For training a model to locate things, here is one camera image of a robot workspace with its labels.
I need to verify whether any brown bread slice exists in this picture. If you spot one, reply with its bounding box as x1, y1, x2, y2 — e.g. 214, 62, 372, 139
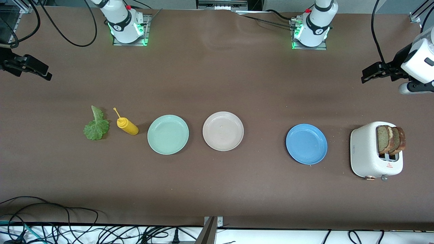
393, 126, 406, 156
376, 125, 395, 156

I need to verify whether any green lettuce leaf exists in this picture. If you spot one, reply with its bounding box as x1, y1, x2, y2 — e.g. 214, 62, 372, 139
83, 105, 110, 141

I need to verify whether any blue plate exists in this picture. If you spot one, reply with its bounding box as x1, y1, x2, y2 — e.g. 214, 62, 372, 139
285, 123, 328, 165

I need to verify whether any mint green plate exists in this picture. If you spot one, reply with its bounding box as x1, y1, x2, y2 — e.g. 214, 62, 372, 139
147, 115, 190, 155

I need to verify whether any beige plate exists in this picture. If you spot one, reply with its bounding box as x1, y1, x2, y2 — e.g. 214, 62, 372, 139
202, 111, 244, 151

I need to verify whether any white toaster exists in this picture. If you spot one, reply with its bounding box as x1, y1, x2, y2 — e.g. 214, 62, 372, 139
350, 121, 404, 182

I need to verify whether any yellow mustard squeeze bottle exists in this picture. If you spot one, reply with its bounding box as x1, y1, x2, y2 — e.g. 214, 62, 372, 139
113, 107, 139, 136

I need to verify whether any thin metal rod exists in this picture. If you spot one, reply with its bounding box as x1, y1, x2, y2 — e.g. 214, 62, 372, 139
146, 8, 163, 24

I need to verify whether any aluminium extrusion bar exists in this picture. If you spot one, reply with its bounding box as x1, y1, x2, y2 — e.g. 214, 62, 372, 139
195, 217, 217, 244

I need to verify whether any aluminium frame rail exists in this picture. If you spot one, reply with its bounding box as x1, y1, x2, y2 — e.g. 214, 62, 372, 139
0, 0, 33, 48
409, 0, 434, 24

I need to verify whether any teal cable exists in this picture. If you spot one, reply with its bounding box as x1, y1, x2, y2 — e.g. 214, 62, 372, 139
0, 220, 38, 244

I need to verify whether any metal frame bracket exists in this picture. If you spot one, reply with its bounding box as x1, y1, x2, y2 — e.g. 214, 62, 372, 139
196, 0, 249, 11

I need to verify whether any small metal bracket plate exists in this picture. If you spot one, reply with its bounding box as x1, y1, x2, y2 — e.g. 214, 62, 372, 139
203, 216, 223, 227

